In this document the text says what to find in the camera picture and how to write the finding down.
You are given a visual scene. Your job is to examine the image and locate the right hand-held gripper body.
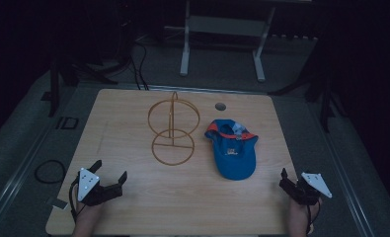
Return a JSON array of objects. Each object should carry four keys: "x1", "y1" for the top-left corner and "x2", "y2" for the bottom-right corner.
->
[{"x1": 278, "y1": 172, "x2": 334, "y2": 206}]

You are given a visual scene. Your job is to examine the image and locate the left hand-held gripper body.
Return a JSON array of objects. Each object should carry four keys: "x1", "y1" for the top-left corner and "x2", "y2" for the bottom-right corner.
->
[{"x1": 73, "y1": 167, "x2": 123, "y2": 207}]

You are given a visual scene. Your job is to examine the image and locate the blue and orange cap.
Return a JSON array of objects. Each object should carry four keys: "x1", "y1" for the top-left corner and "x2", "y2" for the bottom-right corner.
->
[{"x1": 204, "y1": 118, "x2": 260, "y2": 182}]

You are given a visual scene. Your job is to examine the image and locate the gold wire hat rack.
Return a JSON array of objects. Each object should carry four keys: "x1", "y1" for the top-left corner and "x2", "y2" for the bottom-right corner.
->
[{"x1": 147, "y1": 91, "x2": 201, "y2": 167}]

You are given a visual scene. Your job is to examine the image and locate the person's right hand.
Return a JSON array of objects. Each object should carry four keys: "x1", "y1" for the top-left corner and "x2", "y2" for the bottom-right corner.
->
[{"x1": 287, "y1": 196, "x2": 324, "y2": 229}]

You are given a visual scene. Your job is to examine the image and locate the person's left hand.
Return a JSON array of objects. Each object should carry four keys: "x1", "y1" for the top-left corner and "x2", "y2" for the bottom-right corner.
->
[{"x1": 72, "y1": 197, "x2": 107, "y2": 229}]

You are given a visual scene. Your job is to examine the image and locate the black tripod stand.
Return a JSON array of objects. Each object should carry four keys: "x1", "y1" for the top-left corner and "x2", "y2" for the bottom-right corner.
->
[
  {"x1": 268, "y1": 42, "x2": 350, "y2": 134},
  {"x1": 39, "y1": 58, "x2": 119, "y2": 119}
]

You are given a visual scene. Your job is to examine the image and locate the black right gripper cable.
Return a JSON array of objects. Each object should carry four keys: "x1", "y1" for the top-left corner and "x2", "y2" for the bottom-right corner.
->
[{"x1": 305, "y1": 198, "x2": 323, "y2": 235}]

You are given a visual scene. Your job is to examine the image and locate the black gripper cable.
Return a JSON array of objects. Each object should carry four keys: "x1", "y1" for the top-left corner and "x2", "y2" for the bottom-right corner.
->
[
  {"x1": 305, "y1": 198, "x2": 323, "y2": 235},
  {"x1": 68, "y1": 178, "x2": 82, "y2": 224}
]

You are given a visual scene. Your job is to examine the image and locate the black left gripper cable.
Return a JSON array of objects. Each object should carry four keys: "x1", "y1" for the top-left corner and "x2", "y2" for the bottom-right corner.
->
[{"x1": 68, "y1": 178, "x2": 82, "y2": 224}]

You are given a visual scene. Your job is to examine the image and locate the black rectangular floor bracket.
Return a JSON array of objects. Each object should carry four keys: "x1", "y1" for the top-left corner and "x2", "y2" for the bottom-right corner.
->
[{"x1": 54, "y1": 116, "x2": 80, "y2": 130}]

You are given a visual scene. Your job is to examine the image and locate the black cable loop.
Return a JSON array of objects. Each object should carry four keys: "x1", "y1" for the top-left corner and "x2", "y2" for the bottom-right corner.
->
[{"x1": 34, "y1": 159, "x2": 68, "y2": 185}]

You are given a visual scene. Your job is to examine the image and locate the black floor cables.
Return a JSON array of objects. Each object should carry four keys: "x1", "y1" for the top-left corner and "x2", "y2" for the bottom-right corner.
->
[{"x1": 117, "y1": 19, "x2": 151, "y2": 92}]

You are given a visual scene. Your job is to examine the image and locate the white metal table frame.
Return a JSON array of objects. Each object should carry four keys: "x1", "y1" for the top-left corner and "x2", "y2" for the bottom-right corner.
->
[{"x1": 164, "y1": 0, "x2": 314, "y2": 83}]

